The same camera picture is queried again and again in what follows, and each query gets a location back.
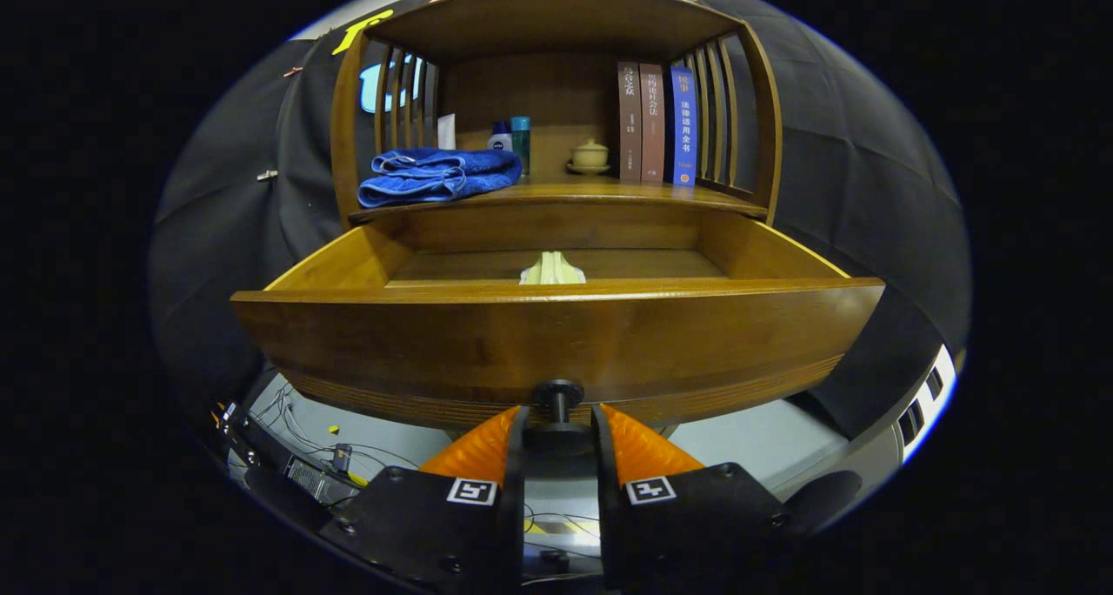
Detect blue towel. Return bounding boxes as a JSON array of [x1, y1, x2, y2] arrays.
[[357, 147, 523, 209]]

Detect beige lidded teacup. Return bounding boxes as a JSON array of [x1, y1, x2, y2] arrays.
[[567, 138, 612, 176]]

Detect wooden drawer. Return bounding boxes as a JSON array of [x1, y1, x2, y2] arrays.
[[230, 211, 886, 457]]

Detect wooden cabinet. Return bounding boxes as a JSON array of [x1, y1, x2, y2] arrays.
[[330, 0, 783, 231]]

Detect reddish brown book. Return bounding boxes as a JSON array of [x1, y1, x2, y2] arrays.
[[639, 63, 666, 184]]

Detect blue book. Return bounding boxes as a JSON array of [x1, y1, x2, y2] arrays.
[[668, 64, 698, 187]]

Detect dark brown book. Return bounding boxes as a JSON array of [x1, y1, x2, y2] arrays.
[[617, 62, 643, 184]]

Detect wooden countertop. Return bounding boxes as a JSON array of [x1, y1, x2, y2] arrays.
[[348, 175, 770, 224]]

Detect white slotted unit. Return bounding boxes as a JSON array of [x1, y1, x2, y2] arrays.
[[894, 344, 957, 465]]

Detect bundle of cables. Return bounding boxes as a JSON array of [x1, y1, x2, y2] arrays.
[[261, 384, 418, 472]]

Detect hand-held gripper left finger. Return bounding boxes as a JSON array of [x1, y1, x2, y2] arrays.
[[317, 405, 528, 594]]

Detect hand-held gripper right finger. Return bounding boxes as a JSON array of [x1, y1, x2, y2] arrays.
[[591, 404, 810, 594]]

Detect black electronics box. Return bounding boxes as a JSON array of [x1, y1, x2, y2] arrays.
[[222, 404, 366, 509]]

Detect teal bottle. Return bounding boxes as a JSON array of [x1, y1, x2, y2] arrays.
[[510, 116, 532, 177]]

